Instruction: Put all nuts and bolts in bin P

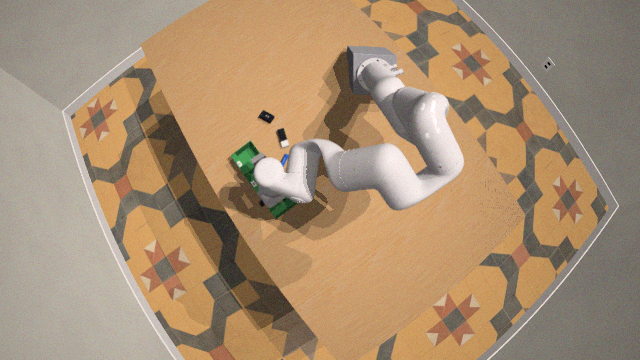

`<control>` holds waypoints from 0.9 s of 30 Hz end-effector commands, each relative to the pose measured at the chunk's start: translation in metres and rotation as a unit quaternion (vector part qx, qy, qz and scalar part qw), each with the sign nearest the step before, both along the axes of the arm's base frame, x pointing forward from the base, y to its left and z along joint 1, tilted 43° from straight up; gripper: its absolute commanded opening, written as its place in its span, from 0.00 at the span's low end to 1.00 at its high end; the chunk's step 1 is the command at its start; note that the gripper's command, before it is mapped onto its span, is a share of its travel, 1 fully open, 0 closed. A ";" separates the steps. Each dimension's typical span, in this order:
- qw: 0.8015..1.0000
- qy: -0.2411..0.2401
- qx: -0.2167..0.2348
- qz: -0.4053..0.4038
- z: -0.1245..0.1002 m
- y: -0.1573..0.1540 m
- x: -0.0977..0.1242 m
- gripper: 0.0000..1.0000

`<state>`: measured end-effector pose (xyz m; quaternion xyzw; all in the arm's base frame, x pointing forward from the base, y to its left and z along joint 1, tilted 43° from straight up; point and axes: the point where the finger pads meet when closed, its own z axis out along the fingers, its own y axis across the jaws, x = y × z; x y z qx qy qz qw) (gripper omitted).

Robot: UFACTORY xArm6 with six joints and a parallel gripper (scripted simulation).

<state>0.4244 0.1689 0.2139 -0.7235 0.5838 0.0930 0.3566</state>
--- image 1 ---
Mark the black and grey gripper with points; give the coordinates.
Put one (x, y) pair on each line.
(270, 202)

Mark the green rack of bins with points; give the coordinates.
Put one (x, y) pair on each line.
(245, 154)

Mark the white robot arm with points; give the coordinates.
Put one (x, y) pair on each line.
(382, 167)

